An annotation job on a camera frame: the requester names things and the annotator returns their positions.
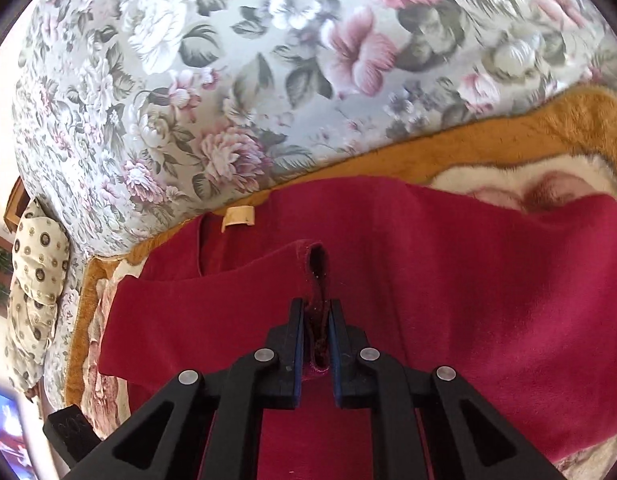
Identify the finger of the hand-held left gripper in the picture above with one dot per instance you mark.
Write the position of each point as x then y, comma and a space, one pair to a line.
71, 430

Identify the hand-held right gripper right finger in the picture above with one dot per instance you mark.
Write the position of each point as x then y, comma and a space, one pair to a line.
337, 375

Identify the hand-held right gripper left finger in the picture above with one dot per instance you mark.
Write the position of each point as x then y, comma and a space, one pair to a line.
298, 370

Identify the dark red fleece garment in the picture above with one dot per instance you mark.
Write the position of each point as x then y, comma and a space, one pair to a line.
438, 285

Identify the television screen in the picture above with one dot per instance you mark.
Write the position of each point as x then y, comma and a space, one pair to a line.
6, 425

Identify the cream medallion print pillow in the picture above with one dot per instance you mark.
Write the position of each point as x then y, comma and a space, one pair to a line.
41, 250
31, 340

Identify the wooden chair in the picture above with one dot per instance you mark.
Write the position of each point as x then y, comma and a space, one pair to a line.
13, 205

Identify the orange plush flower blanket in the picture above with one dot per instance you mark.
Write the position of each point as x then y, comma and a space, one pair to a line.
488, 145

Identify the floral bedspread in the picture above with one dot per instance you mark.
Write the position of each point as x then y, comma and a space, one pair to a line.
188, 85

